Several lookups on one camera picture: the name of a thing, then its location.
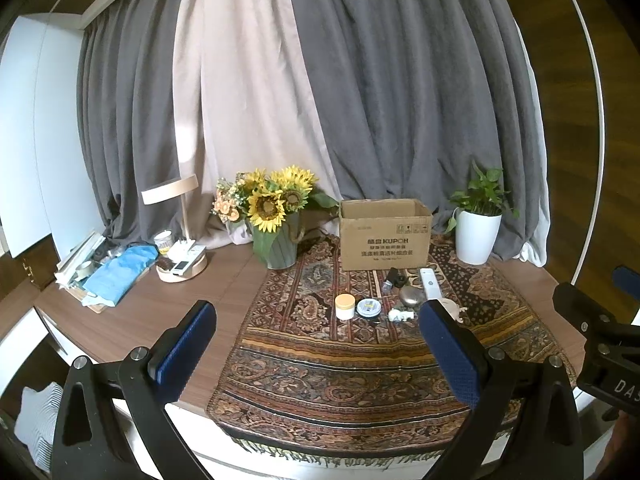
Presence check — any striped cushion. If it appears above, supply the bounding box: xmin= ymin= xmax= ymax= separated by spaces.
xmin=14 ymin=382 xmax=63 ymax=474

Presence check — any small white figurine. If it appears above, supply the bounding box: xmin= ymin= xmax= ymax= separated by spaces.
xmin=387 ymin=309 xmax=416 ymax=322

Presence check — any white cup with print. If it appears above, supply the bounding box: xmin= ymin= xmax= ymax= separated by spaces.
xmin=153 ymin=230 xmax=174 ymax=256

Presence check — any stack of white papers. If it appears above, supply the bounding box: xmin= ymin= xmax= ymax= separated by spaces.
xmin=54 ymin=231 xmax=105 ymax=288

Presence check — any jar with yellow lid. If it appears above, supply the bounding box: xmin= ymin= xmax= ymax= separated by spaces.
xmin=334 ymin=294 xmax=356 ymax=321

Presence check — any green potted plant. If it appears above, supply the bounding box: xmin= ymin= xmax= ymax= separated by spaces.
xmin=445 ymin=160 xmax=520 ymax=234

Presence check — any green ribbed vase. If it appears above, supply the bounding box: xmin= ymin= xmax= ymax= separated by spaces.
xmin=250 ymin=212 xmax=305 ymax=270

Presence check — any white cabinet door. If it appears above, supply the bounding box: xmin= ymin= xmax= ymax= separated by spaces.
xmin=1 ymin=13 xmax=103 ymax=257

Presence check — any sunflower bouquet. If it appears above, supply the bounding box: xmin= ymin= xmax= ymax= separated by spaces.
xmin=212 ymin=165 xmax=338 ymax=234

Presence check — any white oval device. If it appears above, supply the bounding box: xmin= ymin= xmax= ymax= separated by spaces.
xmin=438 ymin=298 xmax=466 ymax=324

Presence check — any white floor lamp arc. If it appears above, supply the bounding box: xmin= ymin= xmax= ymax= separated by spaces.
xmin=546 ymin=0 xmax=606 ymax=290

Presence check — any blue cloth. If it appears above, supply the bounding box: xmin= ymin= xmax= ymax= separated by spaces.
xmin=81 ymin=245 xmax=158 ymax=308

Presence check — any small black square gadget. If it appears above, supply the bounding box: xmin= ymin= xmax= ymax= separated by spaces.
xmin=381 ymin=268 xmax=407 ymax=295

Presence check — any brown cardboard box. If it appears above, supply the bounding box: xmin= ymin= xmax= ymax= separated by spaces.
xmin=340 ymin=198 xmax=433 ymax=271

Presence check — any white wooden desk lamp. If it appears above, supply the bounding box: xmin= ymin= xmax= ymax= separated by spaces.
xmin=141 ymin=174 xmax=208 ymax=284

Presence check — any tape roll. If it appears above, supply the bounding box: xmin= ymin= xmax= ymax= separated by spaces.
xmin=75 ymin=260 xmax=96 ymax=281

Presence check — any patterned paisley table rug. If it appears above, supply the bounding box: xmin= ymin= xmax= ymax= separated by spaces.
xmin=205 ymin=231 xmax=577 ymax=469

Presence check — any white ribbed plant pot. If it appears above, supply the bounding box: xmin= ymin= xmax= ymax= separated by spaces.
xmin=454 ymin=210 xmax=502 ymax=266

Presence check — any round dark green tin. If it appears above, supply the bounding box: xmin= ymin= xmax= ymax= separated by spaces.
xmin=356 ymin=298 xmax=382 ymax=318

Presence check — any beige curtain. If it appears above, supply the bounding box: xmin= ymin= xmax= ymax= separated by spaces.
xmin=172 ymin=0 xmax=341 ymax=248

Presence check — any silver oval mouse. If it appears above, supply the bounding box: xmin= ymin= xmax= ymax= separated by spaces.
xmin=399 ymin=285 xmax=426 ymax=308

